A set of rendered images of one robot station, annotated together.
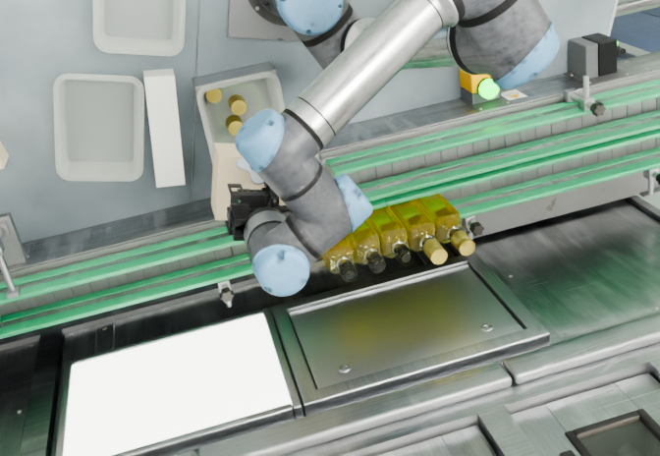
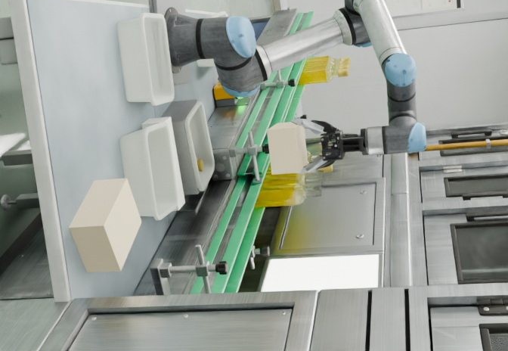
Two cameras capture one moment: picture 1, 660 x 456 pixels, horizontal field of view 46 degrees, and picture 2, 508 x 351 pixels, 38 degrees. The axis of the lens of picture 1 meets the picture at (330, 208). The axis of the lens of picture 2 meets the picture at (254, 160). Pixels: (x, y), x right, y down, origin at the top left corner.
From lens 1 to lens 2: 1.99 m
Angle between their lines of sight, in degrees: 60
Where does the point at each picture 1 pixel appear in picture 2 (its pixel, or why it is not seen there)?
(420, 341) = (356, 211)
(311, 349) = (329, 245)
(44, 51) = (110, 121)
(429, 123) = (241, 116)
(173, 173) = (181, 195)
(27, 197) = not seen: hidden behind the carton
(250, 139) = (412, 64)
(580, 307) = (358, 174)
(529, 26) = not seen: hidden behind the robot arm
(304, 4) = (248, 37)
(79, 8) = (116, 80)
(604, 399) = (430, 184)
